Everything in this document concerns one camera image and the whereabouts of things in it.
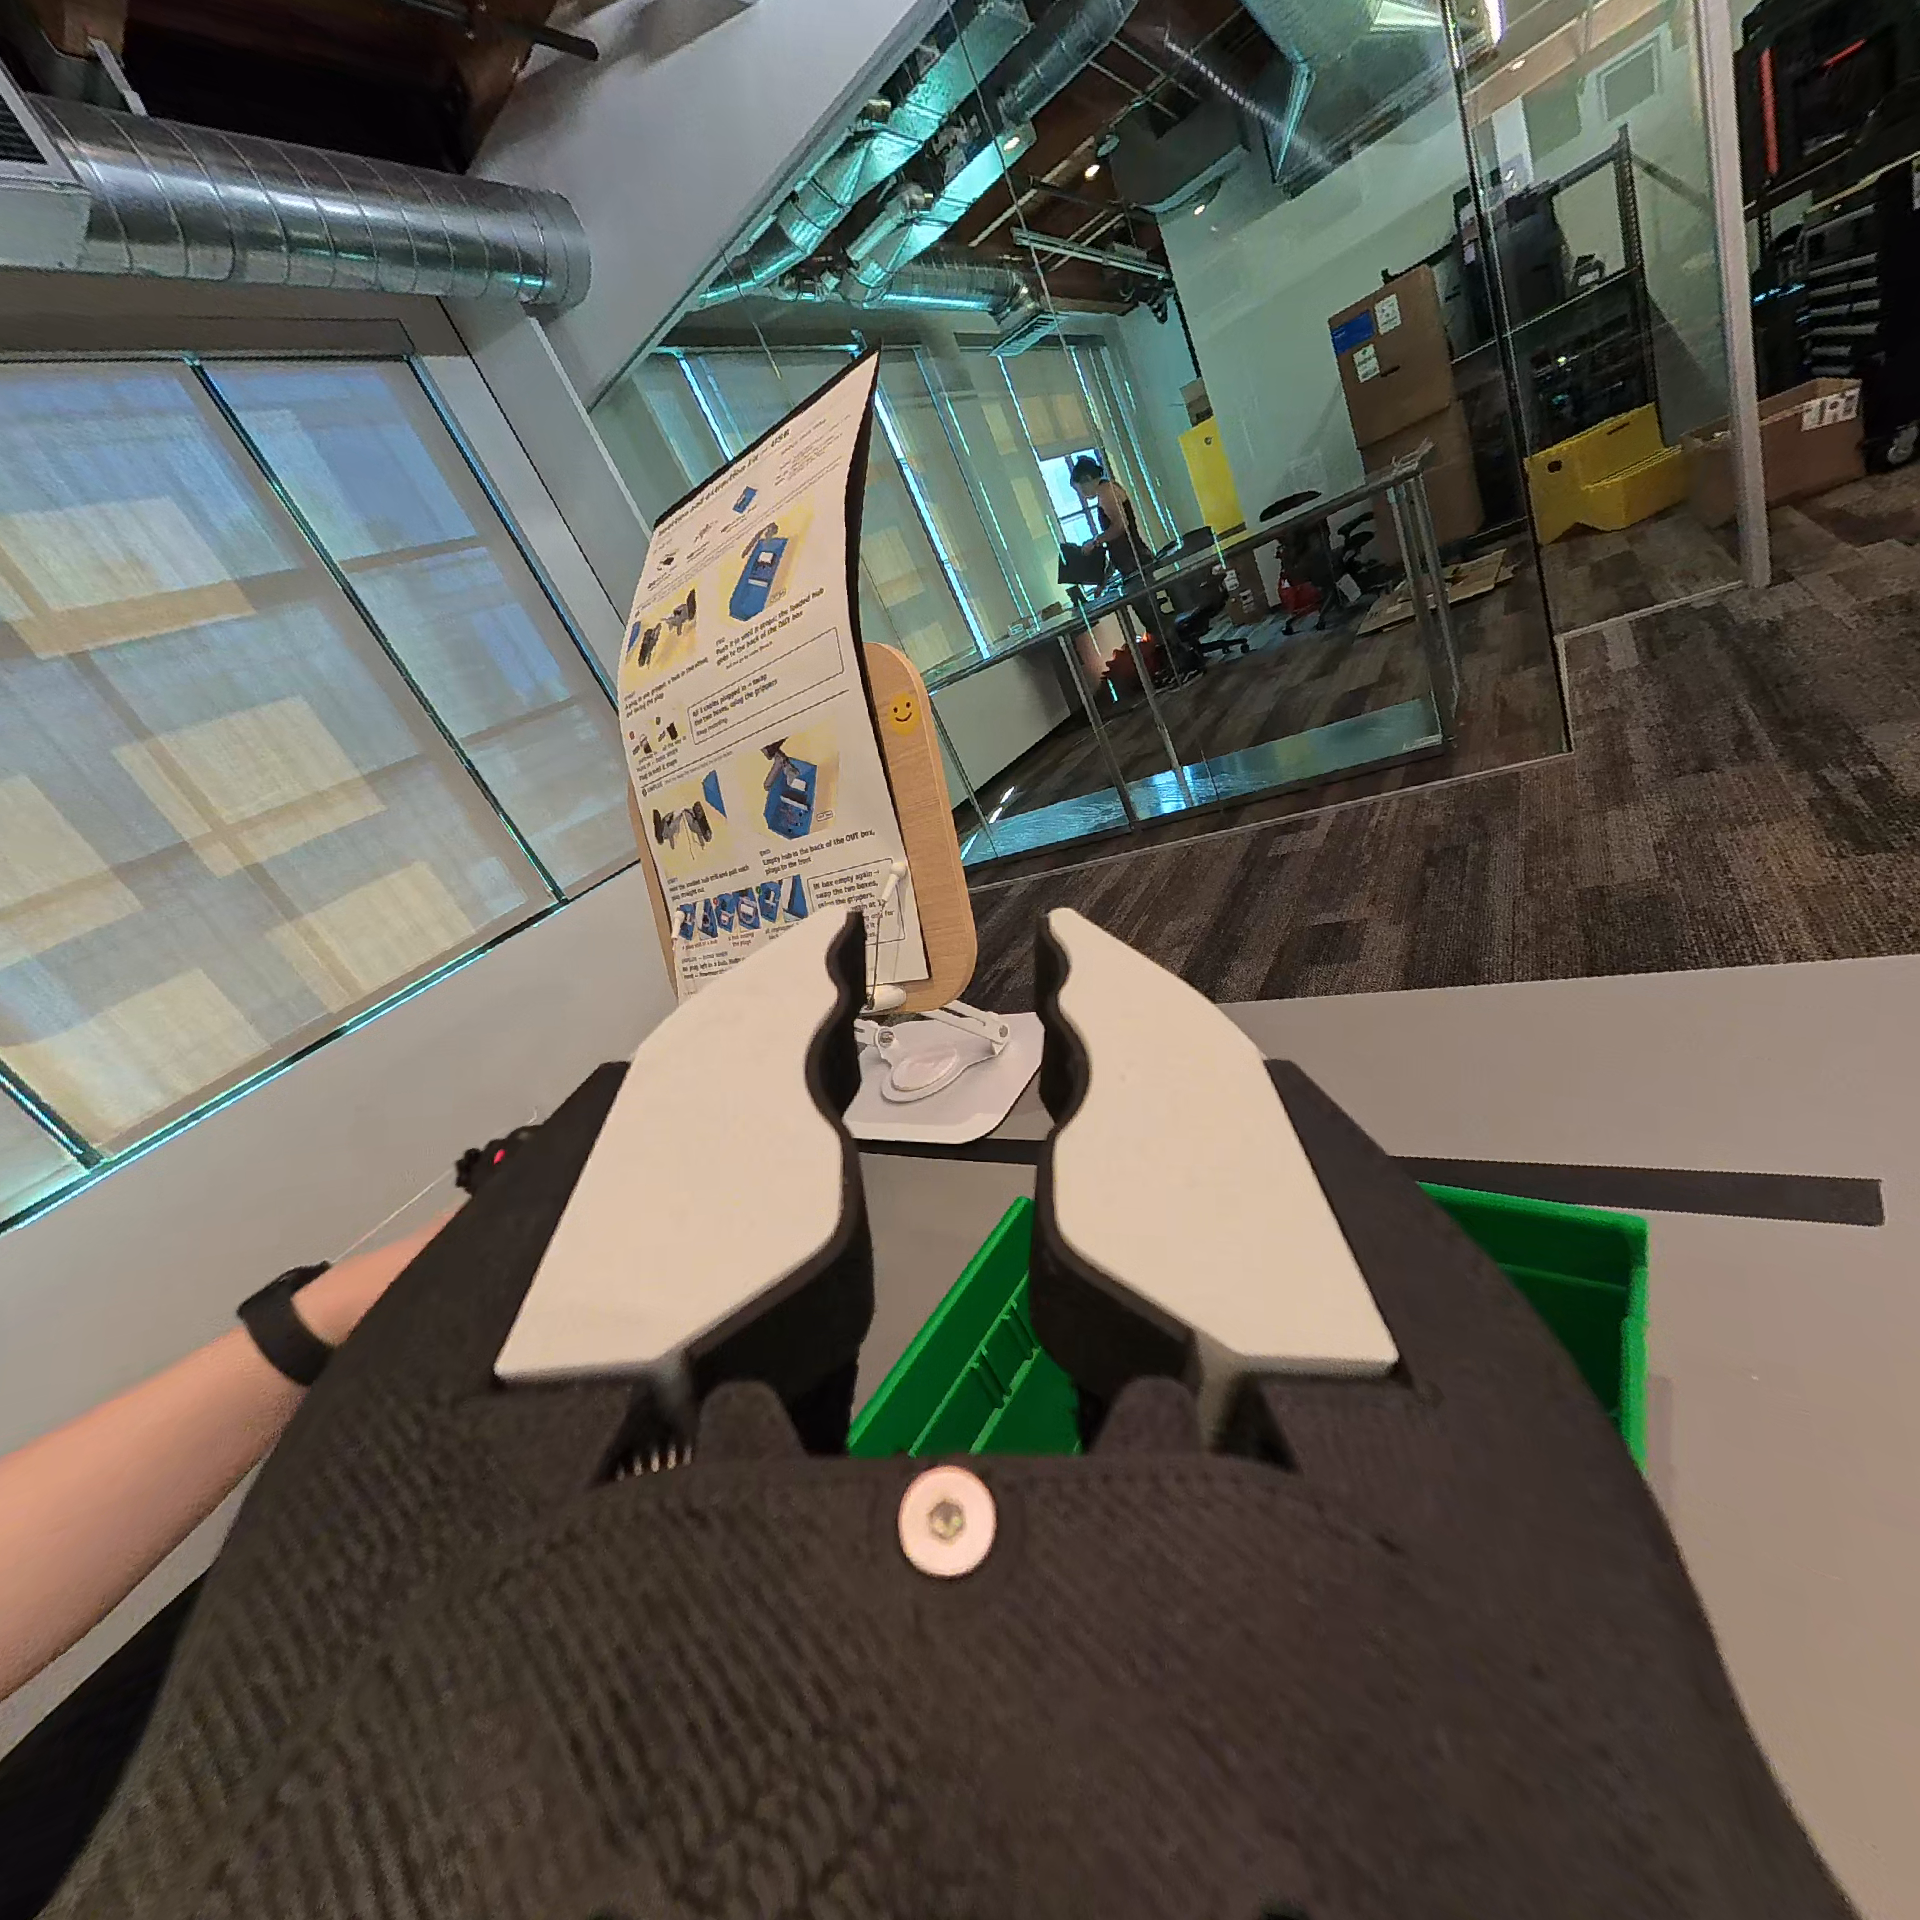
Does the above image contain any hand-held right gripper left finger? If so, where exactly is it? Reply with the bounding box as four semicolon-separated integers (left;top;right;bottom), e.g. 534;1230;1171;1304
492;906;879;1453

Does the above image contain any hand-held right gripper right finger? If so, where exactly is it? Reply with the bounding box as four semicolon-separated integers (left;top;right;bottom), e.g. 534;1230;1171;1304
1028;903;1404;1453

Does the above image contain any person's left forearm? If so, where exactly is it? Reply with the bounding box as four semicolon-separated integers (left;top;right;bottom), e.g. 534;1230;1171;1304
0;1200;467;1704

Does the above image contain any white stand with arms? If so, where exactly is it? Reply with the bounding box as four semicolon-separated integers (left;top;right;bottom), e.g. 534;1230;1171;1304
837;854;1047;1151

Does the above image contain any black wristband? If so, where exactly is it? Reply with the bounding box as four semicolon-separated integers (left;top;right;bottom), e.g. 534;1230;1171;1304
238;1264;335;1387

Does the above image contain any green plastic bin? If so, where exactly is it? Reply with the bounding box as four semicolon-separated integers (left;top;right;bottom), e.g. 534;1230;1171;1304
844;1181;1653;1474

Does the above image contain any wooden board with smiley sticker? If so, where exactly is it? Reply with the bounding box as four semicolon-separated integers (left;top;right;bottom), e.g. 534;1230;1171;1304
858;642;981;1009

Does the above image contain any printed instruction sheet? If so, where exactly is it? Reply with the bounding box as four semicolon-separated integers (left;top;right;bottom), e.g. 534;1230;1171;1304
615;350;906;1007

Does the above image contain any large window with blinds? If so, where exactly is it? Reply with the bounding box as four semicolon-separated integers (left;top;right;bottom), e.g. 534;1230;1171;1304
0;355;641;1232

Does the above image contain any black office chair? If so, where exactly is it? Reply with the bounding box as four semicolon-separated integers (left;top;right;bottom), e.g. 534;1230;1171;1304
1161;567;1255;674
1282;503;1390;616

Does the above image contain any long glass table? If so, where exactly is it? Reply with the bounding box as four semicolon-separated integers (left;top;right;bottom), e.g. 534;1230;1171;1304
921;457;1469;829

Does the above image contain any yellow cabinet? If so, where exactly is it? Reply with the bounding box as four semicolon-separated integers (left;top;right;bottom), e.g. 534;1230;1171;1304
1177;416;1251;542

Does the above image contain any plain cardboard box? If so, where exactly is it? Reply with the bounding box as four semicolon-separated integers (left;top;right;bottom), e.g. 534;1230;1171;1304
1358;398;1487;549

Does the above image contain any yellow plastic step stool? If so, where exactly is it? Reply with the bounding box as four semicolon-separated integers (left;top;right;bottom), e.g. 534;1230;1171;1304
1524;402;1692;543

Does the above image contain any cardboard box with blue label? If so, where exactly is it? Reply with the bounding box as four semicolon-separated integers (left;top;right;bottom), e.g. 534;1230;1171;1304
1329;267;1461;445

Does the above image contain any cardboard box with white labels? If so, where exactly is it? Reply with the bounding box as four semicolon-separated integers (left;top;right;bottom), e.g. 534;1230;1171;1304
1683;377;1871;529

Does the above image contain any metal shelf rack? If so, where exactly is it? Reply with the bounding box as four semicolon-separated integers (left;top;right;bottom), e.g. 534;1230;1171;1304
1462;127;1674;459

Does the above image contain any silver ceiling ductwork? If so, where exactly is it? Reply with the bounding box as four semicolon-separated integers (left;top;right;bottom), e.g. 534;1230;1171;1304
698;0;1180;320

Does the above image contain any white air vent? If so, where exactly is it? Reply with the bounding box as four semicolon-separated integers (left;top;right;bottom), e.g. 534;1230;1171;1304
0;66;97;274

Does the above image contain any black tool cabinet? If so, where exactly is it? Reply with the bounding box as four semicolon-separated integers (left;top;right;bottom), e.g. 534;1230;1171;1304
1738;0;1920;470

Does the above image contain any silver round air duct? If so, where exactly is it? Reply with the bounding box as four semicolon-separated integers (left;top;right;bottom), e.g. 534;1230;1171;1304
27;88;595;320

